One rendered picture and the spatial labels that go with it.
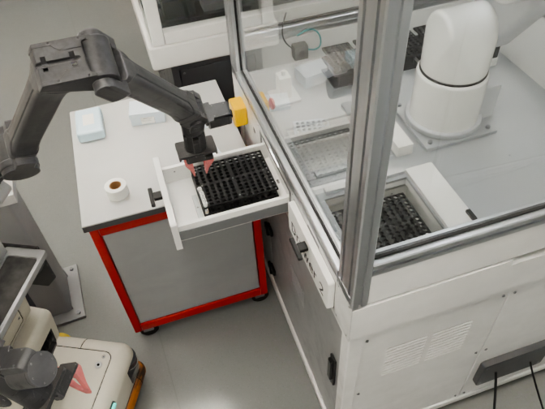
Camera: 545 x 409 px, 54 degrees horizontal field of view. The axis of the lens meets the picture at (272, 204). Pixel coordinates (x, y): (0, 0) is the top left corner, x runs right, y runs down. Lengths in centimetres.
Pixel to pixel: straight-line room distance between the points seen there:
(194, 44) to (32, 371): 155
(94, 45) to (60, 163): 230
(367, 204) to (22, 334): 95
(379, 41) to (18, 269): 93
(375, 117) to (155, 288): 141
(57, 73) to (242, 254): 125
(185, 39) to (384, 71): 150
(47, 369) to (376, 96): 67
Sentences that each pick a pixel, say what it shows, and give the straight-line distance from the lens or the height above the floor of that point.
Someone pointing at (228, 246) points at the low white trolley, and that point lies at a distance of 197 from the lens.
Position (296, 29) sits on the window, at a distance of 116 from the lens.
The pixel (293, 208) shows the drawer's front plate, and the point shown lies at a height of 93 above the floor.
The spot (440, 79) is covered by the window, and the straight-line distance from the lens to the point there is 87.
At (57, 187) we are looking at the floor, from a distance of 310.
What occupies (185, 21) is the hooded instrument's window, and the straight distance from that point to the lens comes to 220.
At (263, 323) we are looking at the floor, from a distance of 230.
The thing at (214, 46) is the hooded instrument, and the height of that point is 86.
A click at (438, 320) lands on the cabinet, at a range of 150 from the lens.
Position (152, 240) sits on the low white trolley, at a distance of 186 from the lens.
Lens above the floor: 198
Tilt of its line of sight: 47 degrees down
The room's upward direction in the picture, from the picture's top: 4 degrees counter-clockwise
